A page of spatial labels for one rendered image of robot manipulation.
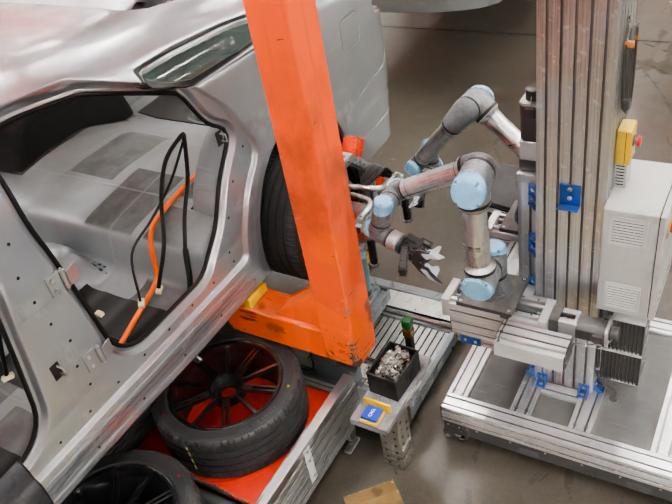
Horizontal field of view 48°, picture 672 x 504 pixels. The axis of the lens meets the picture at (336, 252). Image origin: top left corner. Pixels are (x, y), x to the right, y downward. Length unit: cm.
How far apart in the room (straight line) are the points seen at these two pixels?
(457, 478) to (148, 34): 220
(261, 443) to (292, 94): 143
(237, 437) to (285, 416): 22
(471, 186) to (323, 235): 59
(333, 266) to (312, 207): 27
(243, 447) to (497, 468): 111
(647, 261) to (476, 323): 70
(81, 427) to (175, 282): 87
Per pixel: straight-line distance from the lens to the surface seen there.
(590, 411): 341
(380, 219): 276
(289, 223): 323
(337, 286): 289
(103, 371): 278
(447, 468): 348
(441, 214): 484
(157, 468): 313
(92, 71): 267
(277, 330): 331
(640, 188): 285
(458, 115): 326
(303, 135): 252
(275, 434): 317
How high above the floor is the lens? 283
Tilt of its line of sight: 37 degrees down
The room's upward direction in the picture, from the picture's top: 11 degrees counter-clockwise
